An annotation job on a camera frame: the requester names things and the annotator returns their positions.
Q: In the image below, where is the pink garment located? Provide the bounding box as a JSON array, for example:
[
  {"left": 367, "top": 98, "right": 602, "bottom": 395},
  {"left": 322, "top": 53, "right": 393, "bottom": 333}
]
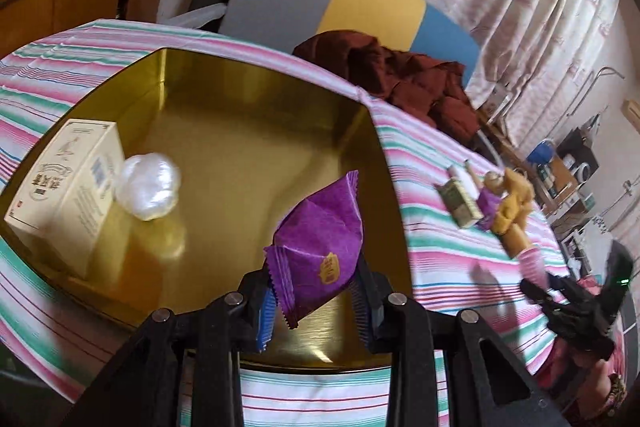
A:
[{"left": 535, "top": 337, "right": 628, "bottom": 423}]

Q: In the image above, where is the black appliance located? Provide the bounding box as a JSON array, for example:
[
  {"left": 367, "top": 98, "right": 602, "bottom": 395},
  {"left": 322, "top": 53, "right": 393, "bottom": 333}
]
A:
[{"left": 557, "top": 129, "right": 599, "bottom": 181}]

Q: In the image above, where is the gold metal tin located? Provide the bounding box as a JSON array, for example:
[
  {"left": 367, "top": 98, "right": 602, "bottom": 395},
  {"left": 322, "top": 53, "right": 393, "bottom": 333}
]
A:
[{"left": 0, "top": 48, "right": 413, "bottom": 375}]

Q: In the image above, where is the white pearly ball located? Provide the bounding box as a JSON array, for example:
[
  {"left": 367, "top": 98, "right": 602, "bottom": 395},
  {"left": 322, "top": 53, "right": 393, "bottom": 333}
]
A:
[{"left": 115, "top": 152, "right": 182, "bottom": 222}]

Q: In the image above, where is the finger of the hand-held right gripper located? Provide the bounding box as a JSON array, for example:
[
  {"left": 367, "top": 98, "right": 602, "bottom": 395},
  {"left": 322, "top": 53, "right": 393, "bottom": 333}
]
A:
[
  {"left": 520, "top": 277, "right": 583, "bottom": 313},
  {"left": 545, "top": 306, "right": 616, "bottom": 358}
]

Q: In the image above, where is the white chair armrest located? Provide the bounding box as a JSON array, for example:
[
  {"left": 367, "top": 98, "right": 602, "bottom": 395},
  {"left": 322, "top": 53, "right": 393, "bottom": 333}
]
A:
[{"left": 165, "top": 4, "right": 226, "bottom": 28}]

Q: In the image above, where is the blue container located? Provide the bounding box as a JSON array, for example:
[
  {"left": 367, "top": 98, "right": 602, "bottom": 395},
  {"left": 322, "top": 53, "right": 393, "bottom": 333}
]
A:
[{"left": 527, "top": 142, "right": 556, "bottom": 168}]

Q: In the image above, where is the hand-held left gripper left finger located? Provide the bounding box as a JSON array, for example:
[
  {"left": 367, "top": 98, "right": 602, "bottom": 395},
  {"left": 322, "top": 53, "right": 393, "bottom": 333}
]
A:
[{"left": 65, "top": 271, "right": 279, "bottom": 427}]

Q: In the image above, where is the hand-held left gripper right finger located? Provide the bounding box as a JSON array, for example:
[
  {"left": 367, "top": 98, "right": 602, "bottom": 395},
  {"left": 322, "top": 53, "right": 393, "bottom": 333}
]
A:
[{"left": 350, "top": 257, "right": 571, "bottom": 427}]

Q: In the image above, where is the dark red blanket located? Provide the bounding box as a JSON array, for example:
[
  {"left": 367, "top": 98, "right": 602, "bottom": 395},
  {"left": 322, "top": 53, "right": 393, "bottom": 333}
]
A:
[{"left": 292, "top": 32, "right": 483, "bottom": 148}]

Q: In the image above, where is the grey yellow blue cushion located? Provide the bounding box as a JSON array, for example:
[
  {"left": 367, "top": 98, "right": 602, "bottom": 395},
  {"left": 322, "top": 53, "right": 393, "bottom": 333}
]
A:
[{"left": 219, "top": 0, "right": 481, "bottom": 88}]

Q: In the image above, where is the purple snack packet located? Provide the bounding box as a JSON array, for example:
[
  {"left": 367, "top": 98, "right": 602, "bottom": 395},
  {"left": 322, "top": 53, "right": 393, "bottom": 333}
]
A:
[{"left": 263, "top": 170, "right": 366, "bottom": 330}]

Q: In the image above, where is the cream cardboard box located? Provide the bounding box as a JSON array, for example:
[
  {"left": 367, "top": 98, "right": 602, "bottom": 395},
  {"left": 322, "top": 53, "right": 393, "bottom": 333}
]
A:
[{"left": 4, "top": 119, "right": 127, "bottom": 280}]

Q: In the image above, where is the striped tablecloth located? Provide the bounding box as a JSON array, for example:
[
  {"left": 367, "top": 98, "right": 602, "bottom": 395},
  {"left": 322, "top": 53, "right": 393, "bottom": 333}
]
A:
[{"left": 0, "top": 19, "right": 626, "bottom": 427}]

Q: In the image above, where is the small green cream box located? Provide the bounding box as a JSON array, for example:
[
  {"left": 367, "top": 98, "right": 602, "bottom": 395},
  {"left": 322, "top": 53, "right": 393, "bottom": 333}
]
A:
[{"left": 439, "top": 179, "right": 483, "bottom": 229}]

